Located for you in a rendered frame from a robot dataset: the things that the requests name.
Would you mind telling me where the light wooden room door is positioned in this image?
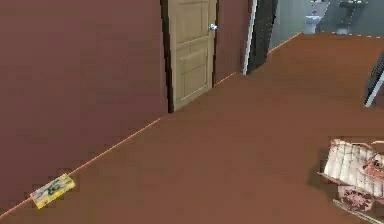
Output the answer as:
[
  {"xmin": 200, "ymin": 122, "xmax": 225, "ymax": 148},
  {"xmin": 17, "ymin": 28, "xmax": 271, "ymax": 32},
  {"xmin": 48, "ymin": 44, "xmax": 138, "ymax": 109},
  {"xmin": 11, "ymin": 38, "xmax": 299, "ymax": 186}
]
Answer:
[{"xmin": 167, "ymin": 0, "xmax": 218, "ymax": 113}]

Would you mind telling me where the black room door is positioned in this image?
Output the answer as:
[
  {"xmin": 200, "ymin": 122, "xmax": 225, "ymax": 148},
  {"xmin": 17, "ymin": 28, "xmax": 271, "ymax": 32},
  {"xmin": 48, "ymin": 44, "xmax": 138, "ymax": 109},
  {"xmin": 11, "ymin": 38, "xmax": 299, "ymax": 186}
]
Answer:
[{"xmin": 242, "ymin": 0, "xmax": 279, "ymax": 76}]

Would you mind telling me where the white toilet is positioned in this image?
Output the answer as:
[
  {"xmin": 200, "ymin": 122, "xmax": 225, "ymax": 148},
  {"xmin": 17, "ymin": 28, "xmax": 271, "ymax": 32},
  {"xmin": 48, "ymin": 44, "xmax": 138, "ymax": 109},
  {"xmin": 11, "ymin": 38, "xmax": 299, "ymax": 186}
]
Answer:
[{"xmin": 303, "ymin": 0, "xmax": 331, "ymax": 35}]

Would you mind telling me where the yellow flat box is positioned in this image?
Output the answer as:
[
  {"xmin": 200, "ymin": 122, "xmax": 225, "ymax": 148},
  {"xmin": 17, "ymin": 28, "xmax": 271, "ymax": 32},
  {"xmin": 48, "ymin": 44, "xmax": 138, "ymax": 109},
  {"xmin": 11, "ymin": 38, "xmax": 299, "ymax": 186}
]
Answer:
[{"xmin": 29, "ymin": 173, "xmax": 76, "ymax": 210}]

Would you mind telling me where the white and red crumpled cloth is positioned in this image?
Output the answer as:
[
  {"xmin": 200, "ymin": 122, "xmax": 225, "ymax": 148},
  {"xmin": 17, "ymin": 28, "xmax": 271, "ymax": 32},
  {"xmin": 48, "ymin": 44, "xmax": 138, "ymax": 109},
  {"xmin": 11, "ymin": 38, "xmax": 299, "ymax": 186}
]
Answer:
[{"xmin": 318, "ymin": 138, "xmax": 384, "ymax": 224}]

